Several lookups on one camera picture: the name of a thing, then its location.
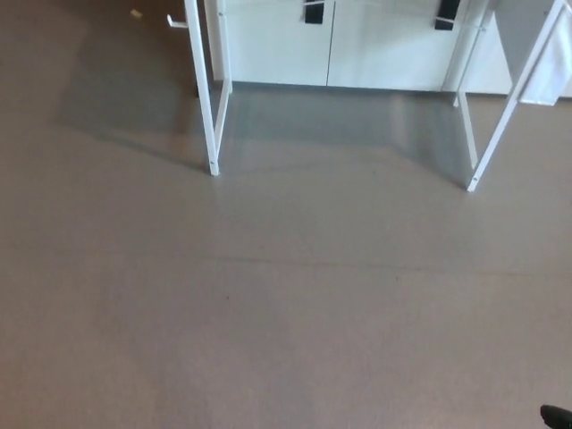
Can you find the white cabinet door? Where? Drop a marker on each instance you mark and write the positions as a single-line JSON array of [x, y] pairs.
[[272, 49], [389, 53], [491, 76]]

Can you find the small white hook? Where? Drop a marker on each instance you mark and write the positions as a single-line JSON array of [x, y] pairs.
[[176, 23]]

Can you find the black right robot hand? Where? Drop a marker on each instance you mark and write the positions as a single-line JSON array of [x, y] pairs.
[[558, 420]]

